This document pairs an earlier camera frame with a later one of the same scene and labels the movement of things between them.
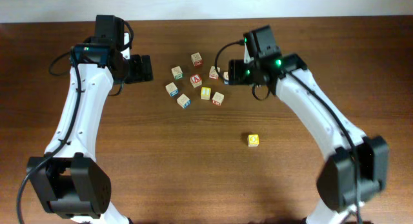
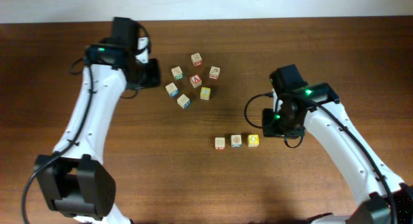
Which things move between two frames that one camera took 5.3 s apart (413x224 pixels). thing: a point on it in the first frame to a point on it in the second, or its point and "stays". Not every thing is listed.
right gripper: [235, 73] to [268, 129]
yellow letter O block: [253, 140] stays
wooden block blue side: [171, 89] stays
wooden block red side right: [213, 73] stays
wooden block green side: [177, 73] stays
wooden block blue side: [226, 78] to [236, 141]
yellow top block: [205, 93] stays
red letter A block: [195, 80] stays
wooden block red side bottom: [217, 99] to [220, 143]
